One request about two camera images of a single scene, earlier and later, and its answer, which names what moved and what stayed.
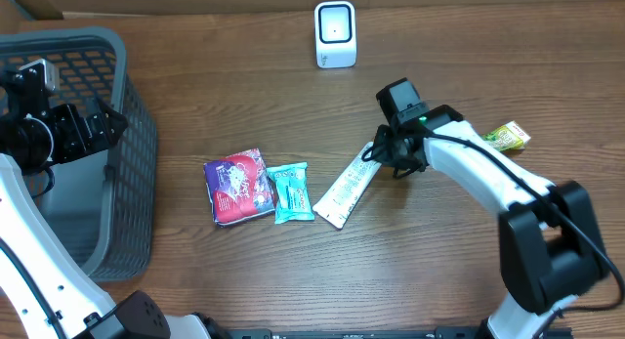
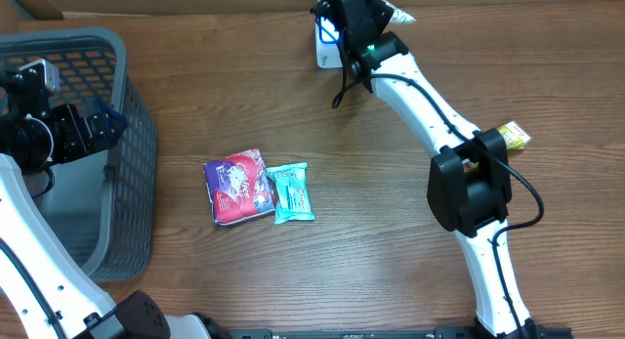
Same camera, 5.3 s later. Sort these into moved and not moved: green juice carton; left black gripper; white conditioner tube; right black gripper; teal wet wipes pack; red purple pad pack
Moved: right black gripper; white conditioner tube
Not moved: left black gripper; red purple pad pack; teal wet wipes pack; green juice carton
